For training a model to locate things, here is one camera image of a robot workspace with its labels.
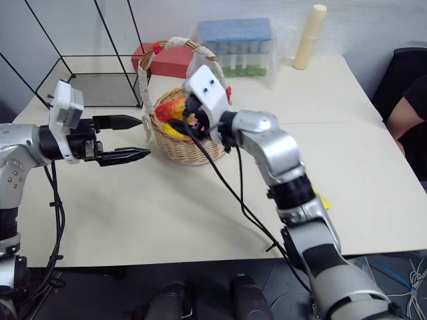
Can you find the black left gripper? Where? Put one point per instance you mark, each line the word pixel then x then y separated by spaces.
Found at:
pixel 81 136

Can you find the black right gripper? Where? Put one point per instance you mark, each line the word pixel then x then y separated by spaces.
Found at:
pixel 197 115

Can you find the red orange toy fruit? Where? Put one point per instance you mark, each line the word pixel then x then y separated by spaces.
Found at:
pixel 170 108

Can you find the person's bare forearm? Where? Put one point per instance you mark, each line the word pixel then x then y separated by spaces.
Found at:
pixel 408 116

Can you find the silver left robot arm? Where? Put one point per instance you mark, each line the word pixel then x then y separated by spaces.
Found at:
pixel 20 143

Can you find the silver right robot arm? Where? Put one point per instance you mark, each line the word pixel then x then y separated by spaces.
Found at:
pixel 283 156

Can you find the yellow toy fruit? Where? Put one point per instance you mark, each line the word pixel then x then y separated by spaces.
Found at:
pixel 171 130

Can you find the red box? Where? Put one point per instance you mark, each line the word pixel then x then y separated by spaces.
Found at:
pixel 166 63

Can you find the tube box with blue lid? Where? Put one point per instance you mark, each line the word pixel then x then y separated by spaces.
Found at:
pixel 238 43

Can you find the cream cylindrical bottle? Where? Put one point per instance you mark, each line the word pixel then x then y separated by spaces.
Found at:
pixel 308 36

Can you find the yellow paper note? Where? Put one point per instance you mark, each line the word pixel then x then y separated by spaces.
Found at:
pixel 325 201

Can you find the dark rounded shape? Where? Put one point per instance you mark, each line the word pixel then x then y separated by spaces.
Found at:
pixel 247 296
pixel 168 301

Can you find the black chair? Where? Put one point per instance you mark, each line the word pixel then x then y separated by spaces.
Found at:
pixel 407 63

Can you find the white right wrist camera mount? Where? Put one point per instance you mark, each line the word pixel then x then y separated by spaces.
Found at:
pixel 208 90

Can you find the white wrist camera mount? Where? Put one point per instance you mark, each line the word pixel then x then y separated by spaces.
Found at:
pixel 208 90
pixel 65 103

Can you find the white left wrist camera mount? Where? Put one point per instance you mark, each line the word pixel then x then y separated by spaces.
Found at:
pixel 65 103

